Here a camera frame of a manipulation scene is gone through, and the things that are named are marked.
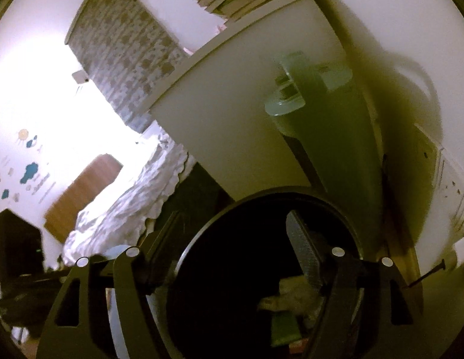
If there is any black round trash bin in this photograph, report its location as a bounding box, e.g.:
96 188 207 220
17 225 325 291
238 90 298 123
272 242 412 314
167 187 420 358

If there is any brown wooden headboard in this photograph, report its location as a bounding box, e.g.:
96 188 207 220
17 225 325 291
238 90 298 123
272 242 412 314
44 154 122 244

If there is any white ruffled bed duvet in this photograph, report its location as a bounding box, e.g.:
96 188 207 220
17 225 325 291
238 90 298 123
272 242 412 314
61 121 197 266

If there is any light green air purifier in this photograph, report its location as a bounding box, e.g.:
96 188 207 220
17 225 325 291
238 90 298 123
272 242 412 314
264 52 381 232

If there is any white nightstand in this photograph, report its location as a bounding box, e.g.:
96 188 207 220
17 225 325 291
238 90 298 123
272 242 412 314
143 0 345 200

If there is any patterned grey curtain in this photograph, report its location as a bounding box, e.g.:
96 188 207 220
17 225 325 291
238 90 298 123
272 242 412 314
64 0 187 133

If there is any white wall socket panel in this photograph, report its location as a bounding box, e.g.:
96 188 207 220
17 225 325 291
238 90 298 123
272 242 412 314
414 123 464 239

